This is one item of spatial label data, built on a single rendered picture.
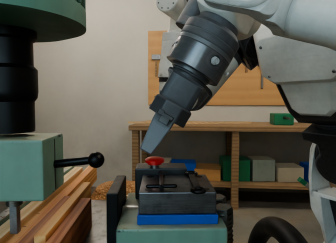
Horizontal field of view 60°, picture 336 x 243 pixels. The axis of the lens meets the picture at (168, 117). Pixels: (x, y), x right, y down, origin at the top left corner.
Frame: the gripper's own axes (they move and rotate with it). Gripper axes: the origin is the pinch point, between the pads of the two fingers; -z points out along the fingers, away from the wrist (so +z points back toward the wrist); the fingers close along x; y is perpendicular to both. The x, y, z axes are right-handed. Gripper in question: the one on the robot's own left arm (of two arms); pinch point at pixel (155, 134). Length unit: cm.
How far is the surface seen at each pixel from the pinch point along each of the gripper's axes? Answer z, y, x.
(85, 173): -18.9, 8.7, 24.1
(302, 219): -25, -168, 217
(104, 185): -17.8, 3.2, 19.6
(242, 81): 74, -72, 301
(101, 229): -18.4, -0.3, 2.5
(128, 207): -10.4, -1.7, -3.9
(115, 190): -8.3, 1.2, -6.9
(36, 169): -8.5, 9.9, -12.4
